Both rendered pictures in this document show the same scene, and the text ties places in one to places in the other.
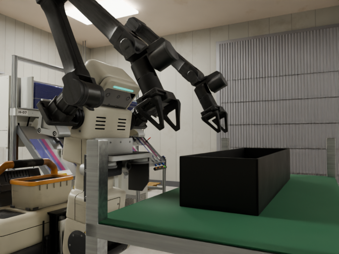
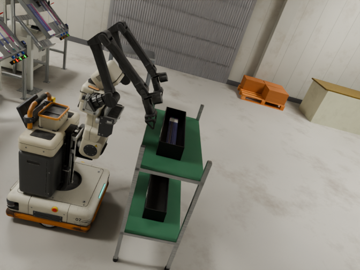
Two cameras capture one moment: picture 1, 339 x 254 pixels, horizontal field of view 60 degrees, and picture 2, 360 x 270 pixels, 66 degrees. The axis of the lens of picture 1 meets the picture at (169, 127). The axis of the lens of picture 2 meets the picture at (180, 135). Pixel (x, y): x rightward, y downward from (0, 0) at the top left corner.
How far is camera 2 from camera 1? 137 cm
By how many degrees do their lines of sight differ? 45
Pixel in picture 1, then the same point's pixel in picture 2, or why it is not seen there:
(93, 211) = (139, 165)
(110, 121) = not seen: hidden behind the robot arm
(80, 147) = not seen: hidden behind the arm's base
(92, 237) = (137, 170)
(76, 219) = (90, 140)
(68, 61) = (107, 84)
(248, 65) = not seen: outside the picture
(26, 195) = (53, 124)
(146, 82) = (149, 109)
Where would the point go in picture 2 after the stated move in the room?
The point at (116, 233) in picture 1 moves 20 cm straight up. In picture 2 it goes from (146, 170) to (153, 144)
